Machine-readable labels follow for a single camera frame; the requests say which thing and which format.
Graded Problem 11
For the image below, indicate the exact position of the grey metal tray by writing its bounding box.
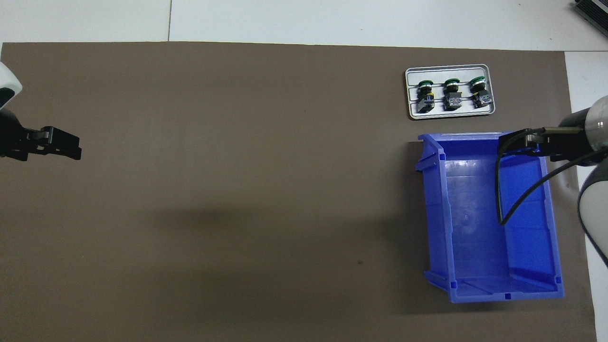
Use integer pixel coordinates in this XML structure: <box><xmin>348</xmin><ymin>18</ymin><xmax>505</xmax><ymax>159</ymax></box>
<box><xmin>405</xmin><ymin>64</ymin><xmax>496</xmax><ymax>120</ymax></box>

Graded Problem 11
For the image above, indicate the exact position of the black finned device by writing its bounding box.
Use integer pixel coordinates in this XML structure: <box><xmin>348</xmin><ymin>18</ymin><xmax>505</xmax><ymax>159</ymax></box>
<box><xmin>572</xmin><ymin>0</ymin><xmax>608</xmax><ymax>26</ymax></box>

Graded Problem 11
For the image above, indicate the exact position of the blue plastic storage bin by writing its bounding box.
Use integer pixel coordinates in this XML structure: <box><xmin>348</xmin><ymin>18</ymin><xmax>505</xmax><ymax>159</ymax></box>
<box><xmin>416</xmin><ymin>132</ymin><xmax>566</xmax><ymax>304</ymax></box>

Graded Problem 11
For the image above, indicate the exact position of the brown table mat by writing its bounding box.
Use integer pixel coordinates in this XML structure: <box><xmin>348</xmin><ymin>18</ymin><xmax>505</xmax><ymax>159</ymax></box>
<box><xmin>0</xmin><ymin>42</ymin><xmax>598</xmax><ymax>342</ymax></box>

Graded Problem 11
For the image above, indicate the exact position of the green push button switch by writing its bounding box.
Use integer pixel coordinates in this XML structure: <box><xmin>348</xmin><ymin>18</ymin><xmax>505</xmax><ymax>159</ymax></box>
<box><xmin>443</xmin><ymin>78</ymin><xmax>463</xmax><ymax>112</ymax></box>
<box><xmin>417</xmin><ymin>79</ymin><xmax>436</xmax><ymax>114</ymax></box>
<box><xmin>469</xmin><ymin>76</ymin><xmax>494</xmax><ymax>110</ymax></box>

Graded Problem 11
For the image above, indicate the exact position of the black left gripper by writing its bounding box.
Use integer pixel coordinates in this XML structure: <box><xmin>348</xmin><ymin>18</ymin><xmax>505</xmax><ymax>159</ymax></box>
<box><xmin>0</xmin><ymin>108</ymin><xmax>83</xmax><ymax>162</ymax></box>

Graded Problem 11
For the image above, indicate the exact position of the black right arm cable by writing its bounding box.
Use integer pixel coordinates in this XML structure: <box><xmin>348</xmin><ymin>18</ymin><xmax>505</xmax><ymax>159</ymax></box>
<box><xmin>495</xmin><ymin>126</ymin><xmax>608</xmax><ymax>227</ymax></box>

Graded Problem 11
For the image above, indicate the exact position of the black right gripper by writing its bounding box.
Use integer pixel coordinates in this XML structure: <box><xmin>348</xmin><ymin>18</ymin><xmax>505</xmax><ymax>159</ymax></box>
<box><xmin>498</xmin><ymin>110</ymin><xmax>594</xmax><ymax>166</ymax></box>

